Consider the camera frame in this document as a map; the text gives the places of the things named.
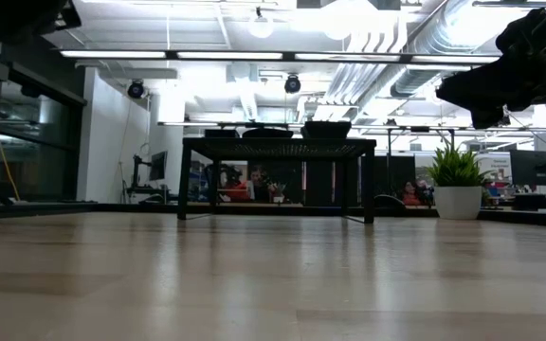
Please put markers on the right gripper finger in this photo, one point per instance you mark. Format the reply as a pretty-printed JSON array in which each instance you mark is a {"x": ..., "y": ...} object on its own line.
[
  {"x": 477, "y": 80},
  {"x": 472, "y": 99}
]

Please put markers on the black computer monitor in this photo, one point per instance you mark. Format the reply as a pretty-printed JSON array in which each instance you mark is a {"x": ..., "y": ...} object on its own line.
[
  {"x": 158, "y": 166},
  {"x": 536, "y": 168}
]

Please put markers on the green plant in white pot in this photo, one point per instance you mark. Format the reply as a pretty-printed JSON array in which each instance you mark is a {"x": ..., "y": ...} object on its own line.
[{"x": 458, "y": 203}]

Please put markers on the person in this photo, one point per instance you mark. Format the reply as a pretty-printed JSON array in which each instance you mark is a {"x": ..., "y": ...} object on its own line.
[
  {"x": 410, "y": 194},
  {"x": 254, "y": 187}
]

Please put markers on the black round ceiling fixture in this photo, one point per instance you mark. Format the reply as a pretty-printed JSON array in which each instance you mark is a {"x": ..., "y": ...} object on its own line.
[
  {"x": 135, "y": 89},
  {"x": 292, "y": 84}
]

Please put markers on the black perforated metal riser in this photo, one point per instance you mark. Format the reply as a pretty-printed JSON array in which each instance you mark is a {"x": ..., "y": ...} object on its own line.
[{"x": 278, "y": 148}]

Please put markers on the dark office desk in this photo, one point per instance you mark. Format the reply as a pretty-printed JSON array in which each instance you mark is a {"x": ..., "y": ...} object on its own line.
[{"x": 150, "y": 192}]

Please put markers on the white round ceiling lamp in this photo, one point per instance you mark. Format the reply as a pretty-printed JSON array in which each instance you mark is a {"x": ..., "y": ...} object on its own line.
[{"x": 260, "y": 26}]

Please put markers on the silver ventilation duct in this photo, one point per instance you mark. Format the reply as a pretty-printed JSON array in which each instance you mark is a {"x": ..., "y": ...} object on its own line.
[{"x": 439, "y": 42}]

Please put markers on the black overhead light rail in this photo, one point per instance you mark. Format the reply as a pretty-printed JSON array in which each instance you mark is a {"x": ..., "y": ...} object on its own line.
[{"x": 288, "y": 56}]

